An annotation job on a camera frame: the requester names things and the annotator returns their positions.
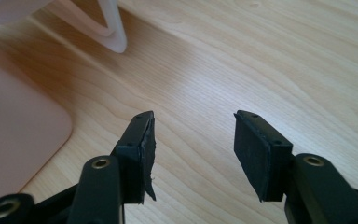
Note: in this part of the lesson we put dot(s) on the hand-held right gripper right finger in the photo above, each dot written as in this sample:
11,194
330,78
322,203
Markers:
259,155

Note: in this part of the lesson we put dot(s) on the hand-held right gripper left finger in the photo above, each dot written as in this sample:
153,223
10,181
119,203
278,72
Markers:
134,158

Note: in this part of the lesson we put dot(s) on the pink mat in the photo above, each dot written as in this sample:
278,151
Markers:
15,130

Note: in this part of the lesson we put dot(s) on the white plastic jug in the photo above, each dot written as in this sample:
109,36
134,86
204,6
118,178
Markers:
105,28

